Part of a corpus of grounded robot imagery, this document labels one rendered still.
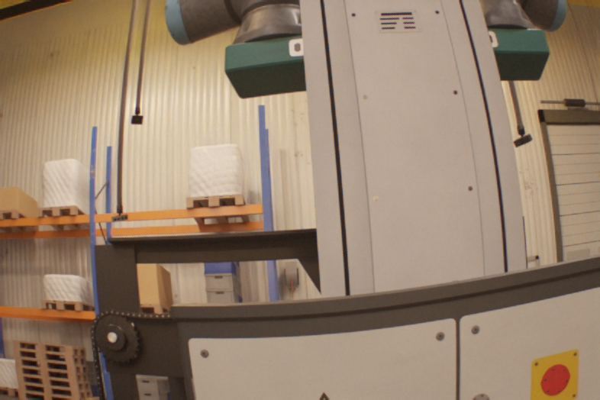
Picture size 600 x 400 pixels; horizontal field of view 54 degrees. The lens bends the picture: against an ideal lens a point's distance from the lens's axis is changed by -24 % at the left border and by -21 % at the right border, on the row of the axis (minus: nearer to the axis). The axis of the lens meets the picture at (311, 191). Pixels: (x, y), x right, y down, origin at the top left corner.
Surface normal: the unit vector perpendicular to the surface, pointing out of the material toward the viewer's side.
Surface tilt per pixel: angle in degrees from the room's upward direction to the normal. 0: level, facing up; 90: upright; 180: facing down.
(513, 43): 90
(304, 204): 90
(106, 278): 90
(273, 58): 90
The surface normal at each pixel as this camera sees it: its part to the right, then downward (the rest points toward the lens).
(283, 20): 0.14, -0.57
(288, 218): 0.00, -0.25
